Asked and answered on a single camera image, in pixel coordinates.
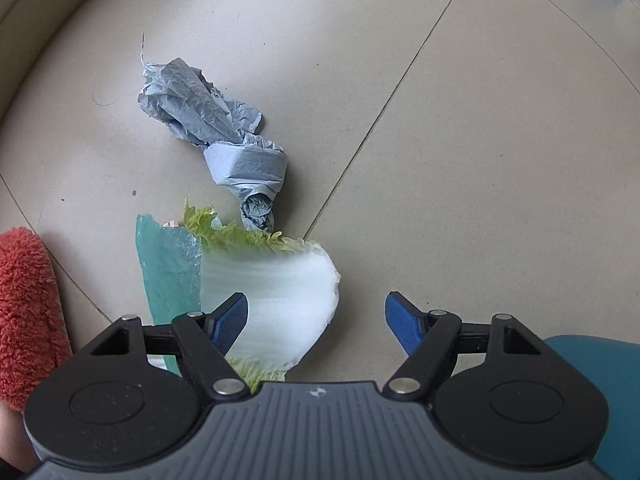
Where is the grey plastic bag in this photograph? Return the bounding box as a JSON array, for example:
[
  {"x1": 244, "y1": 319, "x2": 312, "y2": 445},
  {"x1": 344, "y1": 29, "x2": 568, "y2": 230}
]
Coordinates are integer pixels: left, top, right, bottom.
[{"x1": 138, "y1": 58, "x2": 288, "y2": 232}]

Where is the teal plastic trash bin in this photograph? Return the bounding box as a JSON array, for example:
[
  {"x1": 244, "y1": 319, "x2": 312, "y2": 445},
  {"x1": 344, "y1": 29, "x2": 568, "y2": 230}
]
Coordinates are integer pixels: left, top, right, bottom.
[{"x1": 546, "y1": 335, "x2": 640, "y2": 480}]

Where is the red fluffy slipper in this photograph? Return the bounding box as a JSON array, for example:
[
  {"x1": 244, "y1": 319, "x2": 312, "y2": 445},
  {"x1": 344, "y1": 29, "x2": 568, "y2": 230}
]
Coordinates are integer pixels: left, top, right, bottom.
[{"x1": 0, "y1": 226, "x2": 72, "y2": 412}]

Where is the teal plastic sheet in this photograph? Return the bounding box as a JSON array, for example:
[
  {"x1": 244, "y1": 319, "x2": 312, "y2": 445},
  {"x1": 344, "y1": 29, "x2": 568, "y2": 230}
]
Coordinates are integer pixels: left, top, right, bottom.
[{"x1": 134, "y1": 212, "x2": 204, "y2": 376}]

